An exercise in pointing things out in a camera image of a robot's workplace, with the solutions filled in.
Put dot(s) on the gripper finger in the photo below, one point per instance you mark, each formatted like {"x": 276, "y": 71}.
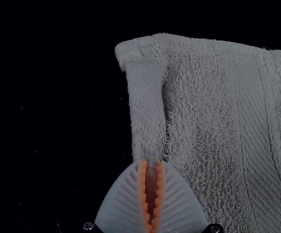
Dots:
{"x": 123, "y": 206}
{"x": 179, "y": 208}

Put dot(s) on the pale towel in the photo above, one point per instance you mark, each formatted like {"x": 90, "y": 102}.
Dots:
{"x": 216, "y": 121}

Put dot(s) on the black mat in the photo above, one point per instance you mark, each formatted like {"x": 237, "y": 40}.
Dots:
{"x": 45, "y": 97}

